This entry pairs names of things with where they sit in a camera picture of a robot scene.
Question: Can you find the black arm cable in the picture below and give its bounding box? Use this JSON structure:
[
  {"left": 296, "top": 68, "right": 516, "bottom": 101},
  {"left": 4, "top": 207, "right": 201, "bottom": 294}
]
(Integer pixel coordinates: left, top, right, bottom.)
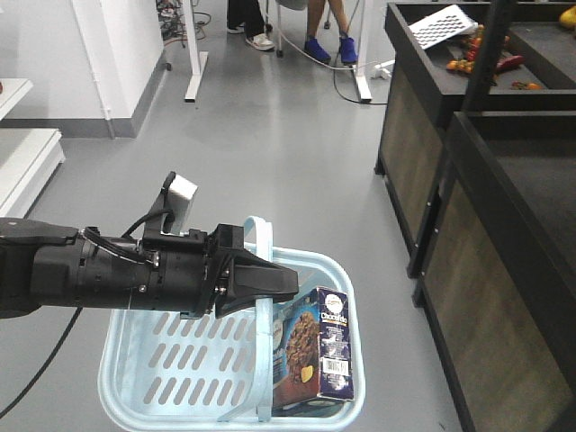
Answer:
[{"left": 0, "top": 307, "right": 85, "bottom": 418}]

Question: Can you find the black wooden produce stand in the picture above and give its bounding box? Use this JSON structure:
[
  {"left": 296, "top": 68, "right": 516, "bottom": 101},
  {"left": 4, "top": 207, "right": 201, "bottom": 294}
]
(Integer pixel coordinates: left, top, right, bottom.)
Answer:
[{"left": 374, "top": 1, "right": 575, "bottom": 278}]

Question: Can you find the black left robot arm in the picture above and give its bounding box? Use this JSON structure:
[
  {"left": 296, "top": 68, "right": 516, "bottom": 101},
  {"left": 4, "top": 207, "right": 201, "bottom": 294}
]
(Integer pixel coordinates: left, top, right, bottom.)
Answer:
[{"left": 1, "top": 218, "right": 299, "bottom": 320}]

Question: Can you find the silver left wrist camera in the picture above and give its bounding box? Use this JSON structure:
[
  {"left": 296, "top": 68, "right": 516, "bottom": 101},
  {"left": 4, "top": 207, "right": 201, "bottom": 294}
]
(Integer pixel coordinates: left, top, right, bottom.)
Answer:
[{"left": 143, "top": 171, "right": 198, "bottom": 238}]

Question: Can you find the light blue plastic basket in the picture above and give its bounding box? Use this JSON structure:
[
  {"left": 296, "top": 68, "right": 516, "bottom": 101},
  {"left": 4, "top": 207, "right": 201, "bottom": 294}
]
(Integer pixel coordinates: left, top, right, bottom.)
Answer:
[{"left": 98, "top": 216, "right": 365, "bottom": 431}]

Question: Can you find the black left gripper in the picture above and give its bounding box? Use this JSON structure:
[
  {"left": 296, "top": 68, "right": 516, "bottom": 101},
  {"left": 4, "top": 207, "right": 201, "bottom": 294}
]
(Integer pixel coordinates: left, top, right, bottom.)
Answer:
[{"left": 130, "top": 224, "right": 299, "bottom": 319}]

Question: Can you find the blue chocolate cookie box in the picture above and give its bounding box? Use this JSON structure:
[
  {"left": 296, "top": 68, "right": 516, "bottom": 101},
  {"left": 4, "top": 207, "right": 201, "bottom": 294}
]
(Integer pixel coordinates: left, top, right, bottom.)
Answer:
[{"left": 273, "top": 286, "right": 355, "bottom": 409}]

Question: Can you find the white desk leg frame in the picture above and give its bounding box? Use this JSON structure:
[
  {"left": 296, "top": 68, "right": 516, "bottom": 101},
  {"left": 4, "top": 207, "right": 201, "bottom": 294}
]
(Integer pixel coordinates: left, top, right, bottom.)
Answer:
[{"left": 180, "top": 1, "right": 374, "bottom": 104}]

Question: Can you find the white perforated tray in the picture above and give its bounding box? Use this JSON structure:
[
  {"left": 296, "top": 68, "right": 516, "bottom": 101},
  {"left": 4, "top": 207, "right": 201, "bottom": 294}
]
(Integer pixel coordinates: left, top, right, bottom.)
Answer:
[{"left": 409, "top": 4, "right": 479, "bottom": 50}]

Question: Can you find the white store shelving unit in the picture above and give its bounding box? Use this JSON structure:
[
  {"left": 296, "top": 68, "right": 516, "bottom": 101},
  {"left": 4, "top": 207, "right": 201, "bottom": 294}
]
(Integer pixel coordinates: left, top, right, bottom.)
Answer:
[{"left": 1, "top": 127, "right": 65, "bottom": 218}]

